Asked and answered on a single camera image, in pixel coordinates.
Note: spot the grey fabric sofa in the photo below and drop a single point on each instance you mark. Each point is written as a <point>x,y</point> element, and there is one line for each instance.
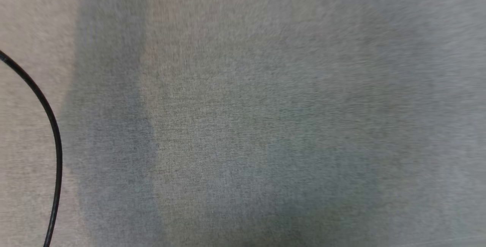
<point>265,106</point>

